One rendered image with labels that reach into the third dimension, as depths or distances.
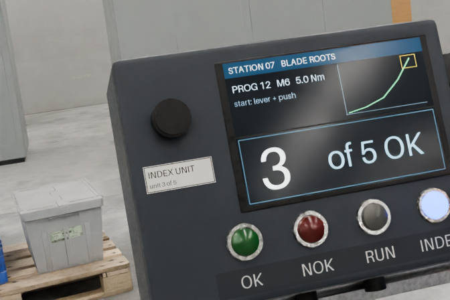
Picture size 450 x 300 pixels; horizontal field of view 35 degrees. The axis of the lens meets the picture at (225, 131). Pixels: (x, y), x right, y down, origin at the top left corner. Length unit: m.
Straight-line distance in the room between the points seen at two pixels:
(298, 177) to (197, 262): 0.10
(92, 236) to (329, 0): 3.89
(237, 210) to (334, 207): 0.07
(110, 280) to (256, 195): 3.13
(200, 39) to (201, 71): 5.96
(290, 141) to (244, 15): 6.07
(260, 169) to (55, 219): 3.13
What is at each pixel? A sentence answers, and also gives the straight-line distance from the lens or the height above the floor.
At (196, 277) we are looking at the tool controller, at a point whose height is 1.10.
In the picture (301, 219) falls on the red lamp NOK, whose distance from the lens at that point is 0.53.
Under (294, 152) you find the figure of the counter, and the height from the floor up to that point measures 1.17.
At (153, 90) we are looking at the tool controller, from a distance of 0.52.
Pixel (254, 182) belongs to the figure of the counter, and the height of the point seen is 1.16.
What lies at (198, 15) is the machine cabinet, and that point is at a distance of 6.49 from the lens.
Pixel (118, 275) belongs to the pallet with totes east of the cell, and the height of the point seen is 0.09.
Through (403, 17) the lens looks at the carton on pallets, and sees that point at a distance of 9.36.
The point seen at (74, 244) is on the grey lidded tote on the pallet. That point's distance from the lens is 3.69.
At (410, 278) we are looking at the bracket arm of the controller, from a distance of 0.65.
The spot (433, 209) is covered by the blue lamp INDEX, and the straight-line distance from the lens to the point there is 0.57.
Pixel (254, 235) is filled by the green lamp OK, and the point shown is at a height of 1.12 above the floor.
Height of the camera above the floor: 1.28
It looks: 9 degrees down
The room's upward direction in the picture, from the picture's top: 7 degrees counter-clockwise
